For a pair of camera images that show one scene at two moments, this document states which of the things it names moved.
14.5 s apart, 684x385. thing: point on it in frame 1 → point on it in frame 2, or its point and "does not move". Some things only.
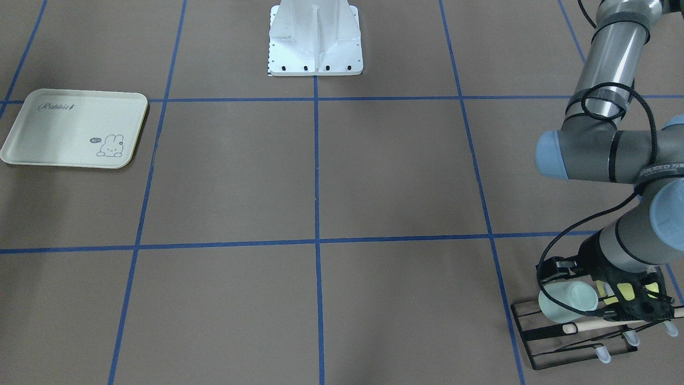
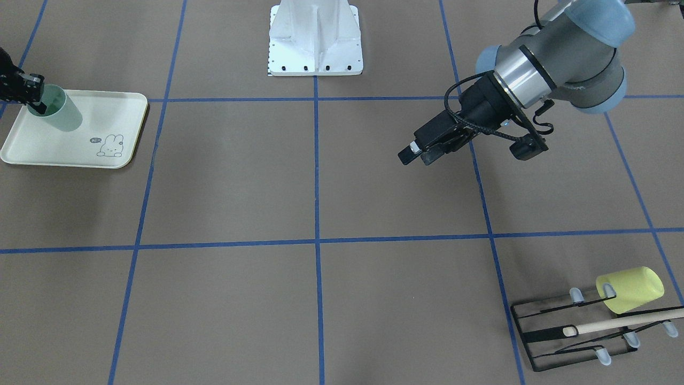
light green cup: [578, 294] → [61, 112]
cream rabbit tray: [77, 128] does not move
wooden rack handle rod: [570, 328] does not move
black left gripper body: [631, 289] → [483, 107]
